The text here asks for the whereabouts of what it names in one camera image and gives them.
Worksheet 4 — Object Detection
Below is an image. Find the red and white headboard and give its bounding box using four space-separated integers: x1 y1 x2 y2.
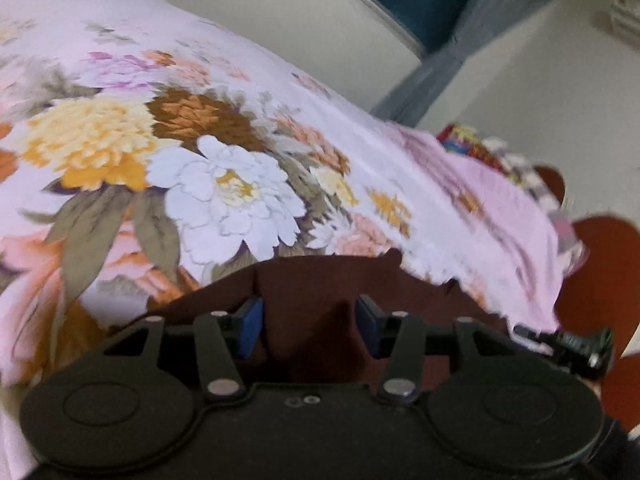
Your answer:
532 164 640 441

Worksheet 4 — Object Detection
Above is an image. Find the dark brown long-sleeved sweater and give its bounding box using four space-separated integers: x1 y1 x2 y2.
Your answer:
159 247 517 387

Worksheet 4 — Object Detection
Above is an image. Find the colourful floral pillow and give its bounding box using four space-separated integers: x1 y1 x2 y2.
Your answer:
436 122 507 172

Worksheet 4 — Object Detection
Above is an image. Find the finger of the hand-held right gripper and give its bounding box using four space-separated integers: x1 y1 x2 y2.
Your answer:
512 324 563 352

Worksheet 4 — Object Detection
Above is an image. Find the pink blanket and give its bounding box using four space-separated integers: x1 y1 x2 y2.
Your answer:
390 125 576 332

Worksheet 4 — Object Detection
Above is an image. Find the grey curtain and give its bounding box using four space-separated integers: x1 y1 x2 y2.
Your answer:
369 0 597 128

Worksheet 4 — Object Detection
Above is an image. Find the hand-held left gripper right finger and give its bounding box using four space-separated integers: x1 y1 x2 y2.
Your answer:
355 293 512 405

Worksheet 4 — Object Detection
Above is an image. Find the white air conditioner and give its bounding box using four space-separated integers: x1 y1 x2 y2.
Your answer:
611 0 640 37

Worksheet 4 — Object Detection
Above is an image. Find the bed with pink floral sheet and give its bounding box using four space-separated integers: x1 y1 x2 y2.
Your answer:
0 0 556 480

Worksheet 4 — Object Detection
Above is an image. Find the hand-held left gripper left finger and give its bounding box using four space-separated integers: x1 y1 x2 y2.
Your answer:
104 296 264 403

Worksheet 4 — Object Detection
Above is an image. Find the striped pillow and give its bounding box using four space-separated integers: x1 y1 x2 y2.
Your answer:
479 137 582 273

